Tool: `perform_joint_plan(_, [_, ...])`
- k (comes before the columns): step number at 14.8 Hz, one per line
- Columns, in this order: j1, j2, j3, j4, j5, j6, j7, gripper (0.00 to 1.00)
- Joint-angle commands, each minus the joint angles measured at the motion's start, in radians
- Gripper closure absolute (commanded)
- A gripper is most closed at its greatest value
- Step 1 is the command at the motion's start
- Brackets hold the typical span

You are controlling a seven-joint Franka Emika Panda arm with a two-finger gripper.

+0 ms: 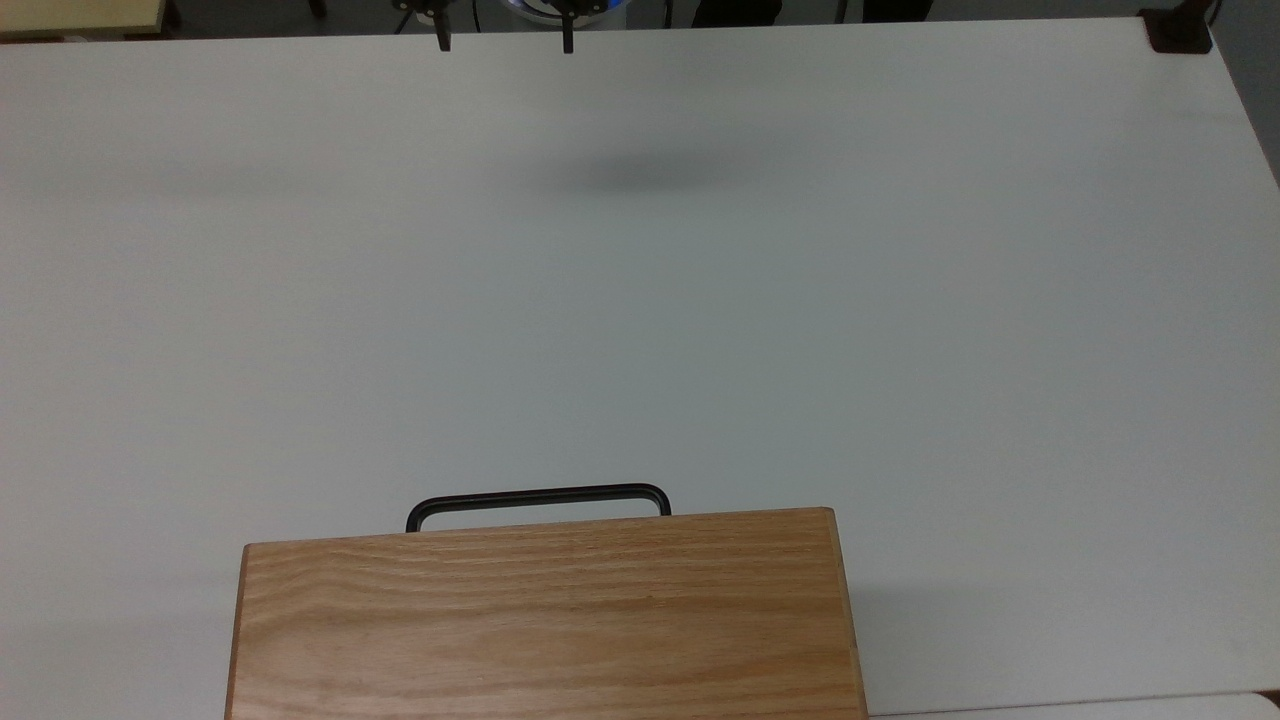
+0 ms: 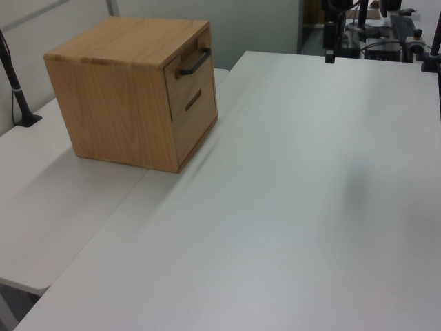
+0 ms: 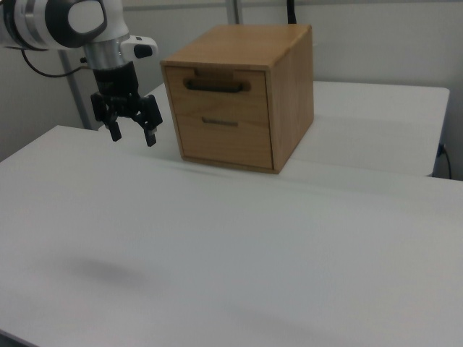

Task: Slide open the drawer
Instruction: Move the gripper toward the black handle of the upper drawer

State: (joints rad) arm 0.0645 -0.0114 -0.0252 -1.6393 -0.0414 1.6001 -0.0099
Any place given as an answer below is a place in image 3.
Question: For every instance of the wooden drawer cabinet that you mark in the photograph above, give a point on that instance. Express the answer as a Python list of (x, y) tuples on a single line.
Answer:
[(293, 101)]

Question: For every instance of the grey metal frame post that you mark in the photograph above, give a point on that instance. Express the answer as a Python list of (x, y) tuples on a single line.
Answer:
[(74, 94)]

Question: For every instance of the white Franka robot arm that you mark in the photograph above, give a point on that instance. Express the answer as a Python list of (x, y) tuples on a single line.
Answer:
[(36, 21)]

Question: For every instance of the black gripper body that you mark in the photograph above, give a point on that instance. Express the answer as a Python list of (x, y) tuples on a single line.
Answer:
[(115, 85)]

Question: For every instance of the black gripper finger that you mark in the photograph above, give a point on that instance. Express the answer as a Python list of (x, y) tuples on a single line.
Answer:
[(151, 115), (115, 131)]

